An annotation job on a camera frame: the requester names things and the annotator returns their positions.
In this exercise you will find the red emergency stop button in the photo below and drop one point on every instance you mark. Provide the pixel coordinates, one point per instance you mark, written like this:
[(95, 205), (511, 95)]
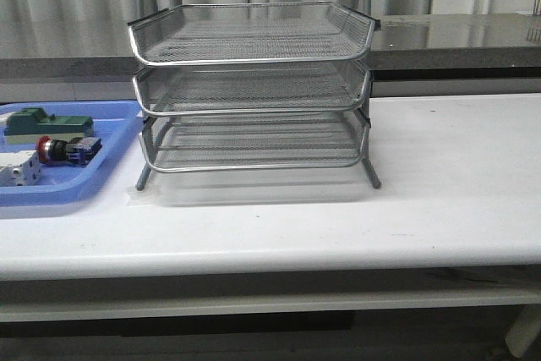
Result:
[(78, 151)]

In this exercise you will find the silver mesh tray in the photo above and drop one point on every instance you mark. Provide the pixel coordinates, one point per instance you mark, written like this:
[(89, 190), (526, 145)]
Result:
[(252, 88), (254, 141), (236, 33)]

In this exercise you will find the silver mesh bottom tray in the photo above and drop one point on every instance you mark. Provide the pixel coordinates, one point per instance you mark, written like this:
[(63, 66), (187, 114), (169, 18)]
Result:
[(254, 141)]

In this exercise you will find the silver mesh top tray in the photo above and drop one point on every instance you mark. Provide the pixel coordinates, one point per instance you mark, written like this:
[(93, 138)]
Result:
[(236, 33)]

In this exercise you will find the blue plastic tray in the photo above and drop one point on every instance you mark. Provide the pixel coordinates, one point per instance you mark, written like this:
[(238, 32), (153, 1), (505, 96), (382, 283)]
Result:
[(115, 122)]

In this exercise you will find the green and beige relay block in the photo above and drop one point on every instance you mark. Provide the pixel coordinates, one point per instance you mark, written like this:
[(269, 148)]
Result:
[(26, 126)]

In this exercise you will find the white circuit breaker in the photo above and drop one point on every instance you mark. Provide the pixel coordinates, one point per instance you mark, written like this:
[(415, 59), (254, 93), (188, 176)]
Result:
[(21, 168)]

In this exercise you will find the dark steel counter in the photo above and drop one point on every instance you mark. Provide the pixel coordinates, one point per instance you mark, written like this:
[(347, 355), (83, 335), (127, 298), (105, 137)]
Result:
[(431, 46)]

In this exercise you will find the white table leg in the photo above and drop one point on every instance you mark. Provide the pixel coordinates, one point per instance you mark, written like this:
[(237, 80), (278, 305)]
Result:
[(524, 330)]

